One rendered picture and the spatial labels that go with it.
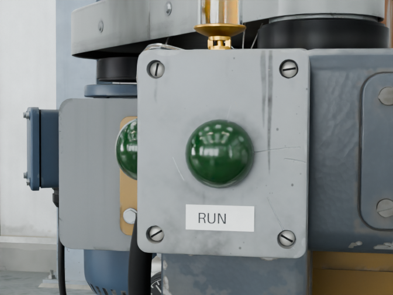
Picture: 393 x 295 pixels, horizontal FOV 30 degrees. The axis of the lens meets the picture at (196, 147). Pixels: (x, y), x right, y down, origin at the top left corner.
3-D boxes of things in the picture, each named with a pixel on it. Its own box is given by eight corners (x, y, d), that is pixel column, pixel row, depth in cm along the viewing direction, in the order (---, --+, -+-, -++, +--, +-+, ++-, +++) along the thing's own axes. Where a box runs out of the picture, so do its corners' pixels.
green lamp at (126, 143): (107, 183, 34) (107, 117, 33) (124, 177, 37) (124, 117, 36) (161, 184, 33) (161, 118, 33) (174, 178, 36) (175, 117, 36)
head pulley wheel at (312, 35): (251, 58, 47) (251, 19, 47) (262, 67, 56) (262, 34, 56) (395, 58, 46) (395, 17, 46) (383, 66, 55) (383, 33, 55)
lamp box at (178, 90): (136, 253, 33) (136, 50, 32) (158, 236, 37) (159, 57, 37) (306, 260, 31) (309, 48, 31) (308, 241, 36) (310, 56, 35)
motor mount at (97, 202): (54, 250, 78) (53, 98, 77) (75, 240, 84) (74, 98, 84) (324, 261, 73) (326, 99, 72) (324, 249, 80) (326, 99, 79)
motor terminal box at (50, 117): (26, 213, 79) (26, 106, 79) (23, 202, 89) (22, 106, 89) (103, 211, 81) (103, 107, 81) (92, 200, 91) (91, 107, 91)
